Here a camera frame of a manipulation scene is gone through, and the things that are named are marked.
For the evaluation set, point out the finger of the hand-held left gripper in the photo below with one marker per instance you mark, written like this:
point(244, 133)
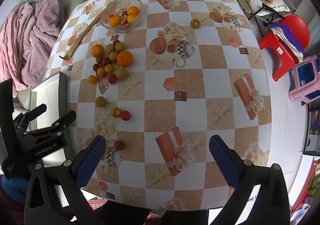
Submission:
point(35, 113)
point(63, 120)

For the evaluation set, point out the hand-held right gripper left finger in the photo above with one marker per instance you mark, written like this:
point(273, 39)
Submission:
point(91, 161)

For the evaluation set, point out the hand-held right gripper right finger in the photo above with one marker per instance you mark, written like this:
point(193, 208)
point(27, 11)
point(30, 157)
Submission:
point(225, 162)

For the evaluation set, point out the white rectangular tray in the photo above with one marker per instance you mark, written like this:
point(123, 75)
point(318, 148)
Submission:
point(50, 92)

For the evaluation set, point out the yellow cherry tomato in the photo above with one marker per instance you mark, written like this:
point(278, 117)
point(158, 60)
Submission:
point(116, 111)
point(92, 79)
point(109, 68)
point(101, 71)

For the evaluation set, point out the person's left forearm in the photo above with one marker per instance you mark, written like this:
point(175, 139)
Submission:
point(12, 185)

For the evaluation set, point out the pink fleece blanket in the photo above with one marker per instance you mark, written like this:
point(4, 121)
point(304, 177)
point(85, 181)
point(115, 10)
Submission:
point(30, 39)

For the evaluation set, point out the small orange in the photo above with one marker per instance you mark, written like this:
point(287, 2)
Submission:
point(97, 50)
point(115, 21)
point(131, 18)
point(133, 10)

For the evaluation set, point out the checkered printed tablecloth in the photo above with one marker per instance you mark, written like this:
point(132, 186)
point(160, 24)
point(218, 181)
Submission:
point(190, 84)

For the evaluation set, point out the large orange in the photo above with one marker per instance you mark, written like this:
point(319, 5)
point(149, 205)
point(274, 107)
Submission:
point(125, 59)

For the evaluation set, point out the red printed cloth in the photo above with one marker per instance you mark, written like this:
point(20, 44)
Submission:
point(310, 185)

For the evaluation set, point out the dark cabinet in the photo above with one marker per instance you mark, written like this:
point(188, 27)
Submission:
point(312, 139)

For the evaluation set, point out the pink plastic stool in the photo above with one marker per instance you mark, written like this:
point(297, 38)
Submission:
point(296, 89)

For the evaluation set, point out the red plastic stool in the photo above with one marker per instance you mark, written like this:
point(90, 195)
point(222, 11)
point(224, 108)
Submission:
point(283, 67)

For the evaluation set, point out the clear glass bowl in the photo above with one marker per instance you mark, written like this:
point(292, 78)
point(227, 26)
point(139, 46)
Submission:
point(113, 7)

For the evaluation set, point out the purple and white cloth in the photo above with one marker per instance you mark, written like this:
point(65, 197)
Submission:
point(290, 37)

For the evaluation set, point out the black folding chair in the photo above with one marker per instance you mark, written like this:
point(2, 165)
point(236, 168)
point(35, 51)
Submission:
point(241, 2)

